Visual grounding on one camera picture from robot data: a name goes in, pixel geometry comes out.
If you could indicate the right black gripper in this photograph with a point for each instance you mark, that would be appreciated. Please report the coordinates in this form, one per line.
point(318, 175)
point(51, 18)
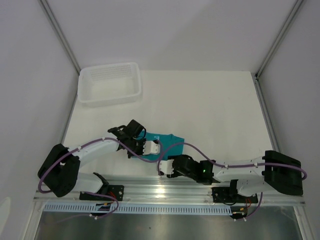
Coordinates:
point(175, 174)

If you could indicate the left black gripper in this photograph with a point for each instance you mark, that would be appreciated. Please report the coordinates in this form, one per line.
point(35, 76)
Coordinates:
point(142, 142)

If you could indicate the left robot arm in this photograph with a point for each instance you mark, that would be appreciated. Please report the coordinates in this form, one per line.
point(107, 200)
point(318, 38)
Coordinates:
point(60, 172)

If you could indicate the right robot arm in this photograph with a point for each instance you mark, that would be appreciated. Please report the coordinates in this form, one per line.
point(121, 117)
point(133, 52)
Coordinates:
point(273, 171)

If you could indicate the white plastic basket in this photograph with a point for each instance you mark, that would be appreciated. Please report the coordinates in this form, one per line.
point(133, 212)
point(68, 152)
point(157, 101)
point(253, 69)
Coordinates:
point(109, 84)

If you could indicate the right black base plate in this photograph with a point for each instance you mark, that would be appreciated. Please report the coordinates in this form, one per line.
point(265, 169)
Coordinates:
point(222, 195)

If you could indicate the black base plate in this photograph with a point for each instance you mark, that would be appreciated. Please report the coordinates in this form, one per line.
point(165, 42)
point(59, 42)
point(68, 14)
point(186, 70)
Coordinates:
point(222, 195)
point(114, 191)

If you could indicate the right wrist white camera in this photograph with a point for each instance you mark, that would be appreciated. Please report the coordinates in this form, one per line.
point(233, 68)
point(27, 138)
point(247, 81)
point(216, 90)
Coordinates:
point(166, 167)

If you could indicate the aluminium mounting rail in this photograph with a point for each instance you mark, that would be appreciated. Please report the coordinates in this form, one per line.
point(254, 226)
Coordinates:
point(169, 191)

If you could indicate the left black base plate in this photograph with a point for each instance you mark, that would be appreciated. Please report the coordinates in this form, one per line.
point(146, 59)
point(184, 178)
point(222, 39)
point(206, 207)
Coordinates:
point(114, 191)

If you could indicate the white slotted cable duct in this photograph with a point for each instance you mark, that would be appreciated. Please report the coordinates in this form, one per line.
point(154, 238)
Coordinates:
point(130, 208)

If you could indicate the right aluminium frame post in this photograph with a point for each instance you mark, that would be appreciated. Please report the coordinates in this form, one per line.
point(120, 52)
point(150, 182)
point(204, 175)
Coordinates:
point(282, 33)

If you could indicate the aluminium frame post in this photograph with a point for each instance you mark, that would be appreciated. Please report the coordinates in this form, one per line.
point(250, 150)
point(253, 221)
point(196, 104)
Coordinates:
point(282, 33)
point(56, 27)

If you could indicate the left aluminium frame post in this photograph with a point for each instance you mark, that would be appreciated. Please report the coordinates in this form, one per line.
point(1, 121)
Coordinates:
point(56, 27)

